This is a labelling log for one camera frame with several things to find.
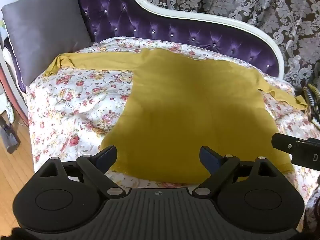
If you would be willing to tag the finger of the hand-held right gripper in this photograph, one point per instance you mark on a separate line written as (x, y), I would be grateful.
(282, 141)

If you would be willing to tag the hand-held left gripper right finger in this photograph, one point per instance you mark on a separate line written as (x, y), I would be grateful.
(208, 157)

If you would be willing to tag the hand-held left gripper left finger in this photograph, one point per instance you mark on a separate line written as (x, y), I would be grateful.
(108, 156)

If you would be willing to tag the mustard yellow long-sleeved shirt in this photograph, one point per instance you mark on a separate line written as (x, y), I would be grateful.
(175, 105)

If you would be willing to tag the striped knitted cloth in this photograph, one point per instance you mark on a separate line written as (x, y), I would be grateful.
(312, 97)

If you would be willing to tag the floral bedspread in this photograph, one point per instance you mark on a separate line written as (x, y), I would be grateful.
(75, 105)

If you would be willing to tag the stick vacuum cleaner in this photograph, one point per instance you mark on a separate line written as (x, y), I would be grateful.
(10, 140)

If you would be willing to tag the purple tufted sofa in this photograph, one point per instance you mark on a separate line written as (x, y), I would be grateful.
(120, 17)

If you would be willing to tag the grey cushion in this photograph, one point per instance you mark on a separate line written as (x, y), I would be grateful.
(42, 25)

